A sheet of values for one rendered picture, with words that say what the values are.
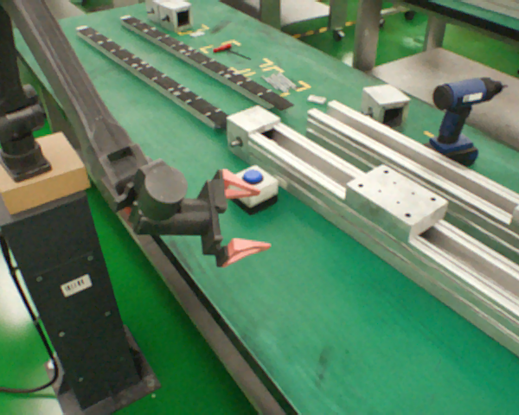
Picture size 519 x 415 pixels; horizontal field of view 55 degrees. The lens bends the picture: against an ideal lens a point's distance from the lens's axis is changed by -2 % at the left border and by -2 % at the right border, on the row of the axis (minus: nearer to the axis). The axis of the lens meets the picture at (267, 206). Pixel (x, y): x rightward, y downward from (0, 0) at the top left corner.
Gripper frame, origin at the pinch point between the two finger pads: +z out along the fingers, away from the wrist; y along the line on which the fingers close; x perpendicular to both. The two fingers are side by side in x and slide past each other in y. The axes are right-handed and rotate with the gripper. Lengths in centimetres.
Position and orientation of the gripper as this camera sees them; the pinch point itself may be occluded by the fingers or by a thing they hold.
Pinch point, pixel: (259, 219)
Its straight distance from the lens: 81.6
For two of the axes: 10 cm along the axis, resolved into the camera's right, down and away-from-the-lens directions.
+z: 9.1, 0.4, 4.1
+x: -3.7, 4.7, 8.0
